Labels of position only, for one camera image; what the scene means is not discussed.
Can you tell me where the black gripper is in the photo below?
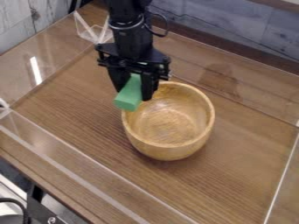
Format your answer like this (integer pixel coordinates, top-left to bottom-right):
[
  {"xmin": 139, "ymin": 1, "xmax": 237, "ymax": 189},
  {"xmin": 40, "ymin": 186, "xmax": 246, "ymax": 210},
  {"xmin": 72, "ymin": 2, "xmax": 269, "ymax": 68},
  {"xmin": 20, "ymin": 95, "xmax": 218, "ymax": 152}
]
[{"xmin": 97, "ymin": 24, "xmax": 171, "ymax": 102}]

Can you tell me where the green rectangular stick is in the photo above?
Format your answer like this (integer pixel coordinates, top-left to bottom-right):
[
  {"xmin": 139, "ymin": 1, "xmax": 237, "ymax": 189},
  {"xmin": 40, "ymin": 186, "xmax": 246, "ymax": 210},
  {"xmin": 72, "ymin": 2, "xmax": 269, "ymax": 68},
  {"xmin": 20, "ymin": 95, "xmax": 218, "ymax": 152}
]
[{"xmin": 114, "ymin": 73, "xmax": 143, "ymax": 111}]

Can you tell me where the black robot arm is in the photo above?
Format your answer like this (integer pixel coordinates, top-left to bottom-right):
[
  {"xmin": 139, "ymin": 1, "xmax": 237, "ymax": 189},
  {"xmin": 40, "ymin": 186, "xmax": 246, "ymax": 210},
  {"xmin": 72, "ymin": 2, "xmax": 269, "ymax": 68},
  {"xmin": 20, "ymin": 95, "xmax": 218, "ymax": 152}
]
[{"xmin": 95, "ymin": 0, "xmax": 171, "ymax": 101}]

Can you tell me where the wooden bowl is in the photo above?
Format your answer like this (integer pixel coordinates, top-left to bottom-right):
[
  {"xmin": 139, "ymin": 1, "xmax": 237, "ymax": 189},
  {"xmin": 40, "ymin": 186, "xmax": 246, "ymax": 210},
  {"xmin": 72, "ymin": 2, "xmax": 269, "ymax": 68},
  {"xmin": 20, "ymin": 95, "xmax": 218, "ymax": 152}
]
[{"xmin": 122, "ymin": 81, "xmax": 217, "ymax": 161}]

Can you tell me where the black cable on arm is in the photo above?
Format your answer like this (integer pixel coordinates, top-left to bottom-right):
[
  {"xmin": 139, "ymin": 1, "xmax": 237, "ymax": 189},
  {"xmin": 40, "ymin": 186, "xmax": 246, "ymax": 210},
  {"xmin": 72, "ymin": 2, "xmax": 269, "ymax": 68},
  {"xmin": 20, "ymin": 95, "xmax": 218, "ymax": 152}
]
[{"xmin": 145, "ymin": 11, "xmax": 171, "ymax": 39}]

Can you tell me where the clear acrylic enclosure wall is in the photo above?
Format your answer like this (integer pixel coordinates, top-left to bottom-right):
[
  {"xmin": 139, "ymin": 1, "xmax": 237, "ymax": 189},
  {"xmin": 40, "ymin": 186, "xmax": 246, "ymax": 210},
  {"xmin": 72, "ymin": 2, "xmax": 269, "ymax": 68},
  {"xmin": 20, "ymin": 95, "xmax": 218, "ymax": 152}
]
[{"xmin": 0, "ymin": 6, "xmax": 299, "ymax": 224}]

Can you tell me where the black table leg bracket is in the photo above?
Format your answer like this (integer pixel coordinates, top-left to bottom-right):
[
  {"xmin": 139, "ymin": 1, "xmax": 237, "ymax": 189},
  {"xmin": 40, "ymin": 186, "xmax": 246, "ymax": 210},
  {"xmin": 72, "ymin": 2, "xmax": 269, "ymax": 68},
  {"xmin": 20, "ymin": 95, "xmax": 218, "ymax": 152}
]
[{"xmin": 27, "ymin": 185, "xmax": 67, "ymax": 224}]

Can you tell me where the black cable lower left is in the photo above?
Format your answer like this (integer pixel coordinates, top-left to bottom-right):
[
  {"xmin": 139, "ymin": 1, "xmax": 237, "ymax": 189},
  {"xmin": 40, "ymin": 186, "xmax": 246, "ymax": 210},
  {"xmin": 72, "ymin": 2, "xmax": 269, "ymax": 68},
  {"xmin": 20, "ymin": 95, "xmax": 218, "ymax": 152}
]
[{"xmin": 0, "ymin": 197, "xmax": 31, "ymax": 224}]

